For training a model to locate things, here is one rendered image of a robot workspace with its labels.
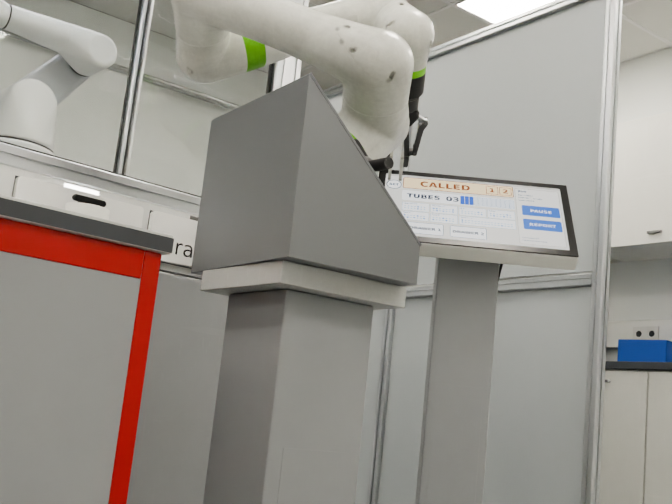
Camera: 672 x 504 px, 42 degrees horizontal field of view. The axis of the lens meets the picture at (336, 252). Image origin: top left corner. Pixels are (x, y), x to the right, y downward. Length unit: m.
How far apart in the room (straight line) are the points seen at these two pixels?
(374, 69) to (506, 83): 1.81
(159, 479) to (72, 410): 0.79
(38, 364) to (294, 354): 0.46
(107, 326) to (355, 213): 0.47
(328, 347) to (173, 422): 0.62
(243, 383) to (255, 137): 0.45
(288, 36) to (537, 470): 1.77
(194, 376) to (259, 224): 0.65
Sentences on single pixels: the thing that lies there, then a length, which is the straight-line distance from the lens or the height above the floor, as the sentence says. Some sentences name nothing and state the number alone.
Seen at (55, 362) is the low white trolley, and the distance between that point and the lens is 1.31.
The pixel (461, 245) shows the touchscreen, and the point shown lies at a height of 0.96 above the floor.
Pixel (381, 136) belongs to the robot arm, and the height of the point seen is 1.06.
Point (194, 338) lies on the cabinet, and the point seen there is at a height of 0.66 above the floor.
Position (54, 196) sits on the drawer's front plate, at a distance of 1.95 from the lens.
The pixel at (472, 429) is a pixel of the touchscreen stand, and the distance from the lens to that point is 2.30.
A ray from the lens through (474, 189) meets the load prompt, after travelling 2.43.
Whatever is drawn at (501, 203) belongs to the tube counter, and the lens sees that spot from 2.40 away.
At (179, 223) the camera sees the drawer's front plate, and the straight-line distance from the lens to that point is 2.08.
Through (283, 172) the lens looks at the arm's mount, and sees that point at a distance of 1.53.
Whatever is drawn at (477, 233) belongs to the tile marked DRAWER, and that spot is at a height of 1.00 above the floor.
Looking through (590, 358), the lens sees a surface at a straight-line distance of 2.87.
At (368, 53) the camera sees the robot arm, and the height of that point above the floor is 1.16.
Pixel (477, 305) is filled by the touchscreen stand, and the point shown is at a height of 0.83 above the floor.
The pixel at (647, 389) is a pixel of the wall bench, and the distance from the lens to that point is 4.31.
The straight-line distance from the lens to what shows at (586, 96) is 3.14.
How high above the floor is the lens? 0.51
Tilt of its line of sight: 10 degrees up
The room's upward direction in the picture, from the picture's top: 6 degrees clockwise
